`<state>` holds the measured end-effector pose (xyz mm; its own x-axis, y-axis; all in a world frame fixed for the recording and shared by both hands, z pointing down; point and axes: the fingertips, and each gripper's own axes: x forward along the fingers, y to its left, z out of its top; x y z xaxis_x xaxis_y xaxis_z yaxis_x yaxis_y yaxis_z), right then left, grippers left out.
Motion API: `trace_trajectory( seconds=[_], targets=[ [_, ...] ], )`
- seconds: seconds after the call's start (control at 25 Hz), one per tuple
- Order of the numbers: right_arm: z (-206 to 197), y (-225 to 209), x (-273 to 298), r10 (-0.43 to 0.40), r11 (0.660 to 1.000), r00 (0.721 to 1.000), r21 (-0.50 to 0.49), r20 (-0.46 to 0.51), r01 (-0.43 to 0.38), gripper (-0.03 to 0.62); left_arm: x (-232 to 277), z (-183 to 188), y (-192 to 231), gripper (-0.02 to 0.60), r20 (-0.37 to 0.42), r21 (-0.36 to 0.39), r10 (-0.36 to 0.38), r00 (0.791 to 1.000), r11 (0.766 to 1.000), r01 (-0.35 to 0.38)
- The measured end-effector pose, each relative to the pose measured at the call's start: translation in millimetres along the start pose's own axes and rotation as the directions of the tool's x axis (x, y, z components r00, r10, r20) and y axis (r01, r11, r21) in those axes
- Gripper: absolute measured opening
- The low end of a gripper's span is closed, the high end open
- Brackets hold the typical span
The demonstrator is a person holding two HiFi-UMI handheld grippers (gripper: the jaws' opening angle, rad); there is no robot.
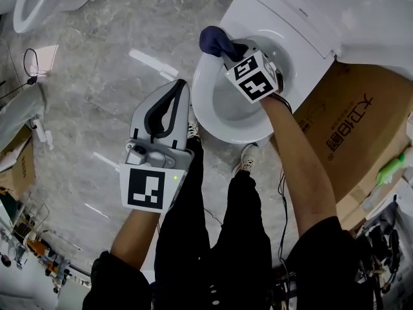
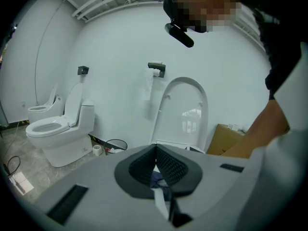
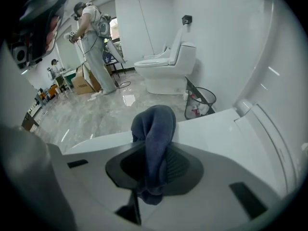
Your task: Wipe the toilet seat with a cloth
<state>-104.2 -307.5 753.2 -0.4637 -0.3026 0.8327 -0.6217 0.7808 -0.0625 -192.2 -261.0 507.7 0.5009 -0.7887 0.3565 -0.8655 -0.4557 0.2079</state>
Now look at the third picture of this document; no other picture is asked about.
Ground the black chair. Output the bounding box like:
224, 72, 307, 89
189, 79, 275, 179
103, 56, 126, 78

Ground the black cable on floor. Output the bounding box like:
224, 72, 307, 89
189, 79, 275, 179
115, 80, 132, 89

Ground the loose white toilet lid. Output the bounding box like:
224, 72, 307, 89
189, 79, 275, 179
106, 38, 127, 64

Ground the black wire waste bin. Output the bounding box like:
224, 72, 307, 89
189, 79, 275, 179
184, 87, 217, 121

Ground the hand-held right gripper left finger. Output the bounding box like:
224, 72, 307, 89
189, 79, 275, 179
47, 142, 147, 231

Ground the dark blue cloth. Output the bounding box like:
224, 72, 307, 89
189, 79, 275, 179
131, 104, 178, 205

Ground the red and white trash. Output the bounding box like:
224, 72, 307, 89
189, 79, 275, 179
189, 94, 210, 118

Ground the person's left hand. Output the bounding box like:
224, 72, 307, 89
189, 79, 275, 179
45, 14, 61, 51

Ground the dark wooden desk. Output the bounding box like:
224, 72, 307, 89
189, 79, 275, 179
21, 111, 40, 132

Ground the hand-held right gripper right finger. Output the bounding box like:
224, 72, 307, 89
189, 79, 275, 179
137, 142, 282, 231

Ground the brown cardboard box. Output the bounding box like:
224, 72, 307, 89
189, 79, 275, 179
71, 65, 102, 95

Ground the white toilet with raised lid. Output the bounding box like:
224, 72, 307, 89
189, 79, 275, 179
133, 28, 197, 95

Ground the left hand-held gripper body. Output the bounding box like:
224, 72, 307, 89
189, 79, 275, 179
5, 0, 70, 70

